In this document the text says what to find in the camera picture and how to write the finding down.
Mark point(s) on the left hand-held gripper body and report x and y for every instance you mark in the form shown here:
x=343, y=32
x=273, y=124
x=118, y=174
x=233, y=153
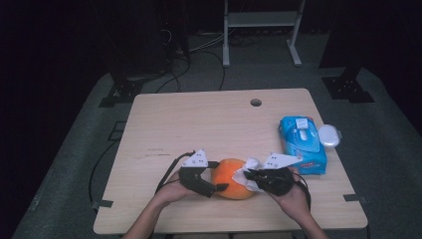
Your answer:
x=195, y=181

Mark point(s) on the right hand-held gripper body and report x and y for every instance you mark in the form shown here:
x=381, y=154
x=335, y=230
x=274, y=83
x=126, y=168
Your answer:
x=275, y=182

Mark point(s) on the orange plush toy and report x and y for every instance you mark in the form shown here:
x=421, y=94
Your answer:
x=225, y=179

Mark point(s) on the white wet wipe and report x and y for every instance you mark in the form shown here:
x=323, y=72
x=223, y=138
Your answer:
x=240, y=176

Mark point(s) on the blue wet wipes pack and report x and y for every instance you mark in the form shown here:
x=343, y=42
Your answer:
x=305, y=142

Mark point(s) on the person's right hand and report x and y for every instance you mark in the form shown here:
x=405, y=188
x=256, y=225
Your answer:
x=293, y=200

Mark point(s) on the person's left hand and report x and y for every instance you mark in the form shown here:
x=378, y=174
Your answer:
x=172, y=194

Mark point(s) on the black tape strip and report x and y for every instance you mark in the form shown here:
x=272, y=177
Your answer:
x=103, y=203
x=355, y=198

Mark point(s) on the black stand base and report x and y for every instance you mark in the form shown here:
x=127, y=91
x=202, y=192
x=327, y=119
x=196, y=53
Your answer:
x=346, y=88
x=124, y=93

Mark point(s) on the white metal stand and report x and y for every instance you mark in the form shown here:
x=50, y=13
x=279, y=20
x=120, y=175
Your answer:
x=258, y=19

